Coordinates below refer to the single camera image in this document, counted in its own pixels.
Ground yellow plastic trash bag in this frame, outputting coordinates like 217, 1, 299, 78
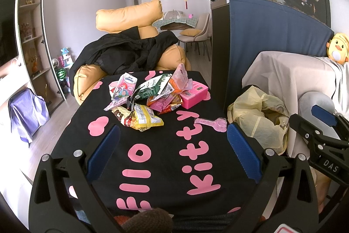
227, 86, 290, 154

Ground pink toy key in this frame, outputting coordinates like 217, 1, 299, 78
194, 118, 228, 133

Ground brown chocolate snack wrapper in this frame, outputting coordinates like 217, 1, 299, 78
112, 106, 131, 125

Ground yellow snack bag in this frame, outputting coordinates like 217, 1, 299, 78
124, 104, 164, 132

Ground pink tissue packet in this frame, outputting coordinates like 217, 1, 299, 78
109, 73, 138, 100

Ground orange snack bag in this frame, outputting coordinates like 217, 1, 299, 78
147, 79, 193, 106

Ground pink snack wrapper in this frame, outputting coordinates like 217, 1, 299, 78
149, 93, 174, 112

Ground green white snack bag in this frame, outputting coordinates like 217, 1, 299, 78
131, 73, 172, 100

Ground red gold snack wrapper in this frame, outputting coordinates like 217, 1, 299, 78
159, 94, 182, 115

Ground beige sofa cover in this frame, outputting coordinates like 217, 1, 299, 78
241, 50, 349, 160

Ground yellow duck plush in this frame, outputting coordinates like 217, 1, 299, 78
327, 33, 348, 65

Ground purple shopping bag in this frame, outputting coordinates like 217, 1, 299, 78
8, 88, 50, 145

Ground pink tissue box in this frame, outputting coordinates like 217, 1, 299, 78
180, 81, 208, 109

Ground black Hello Kitty tablecloth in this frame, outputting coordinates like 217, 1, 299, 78
52, 75, 256, 216

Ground toy figurines on floor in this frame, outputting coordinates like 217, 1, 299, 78
51, 47, 73, 94

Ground beige dining chair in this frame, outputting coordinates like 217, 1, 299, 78
178, 13, 211, 61

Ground white display shelf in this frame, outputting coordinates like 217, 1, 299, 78
16, 0, 65, 114

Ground black jacket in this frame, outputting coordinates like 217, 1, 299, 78
69, 27, 178, 94

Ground dining table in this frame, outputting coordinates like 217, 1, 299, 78
152, 10, 198, 31

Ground orange leather armchair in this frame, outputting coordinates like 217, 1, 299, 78
69, 0, 191, 105

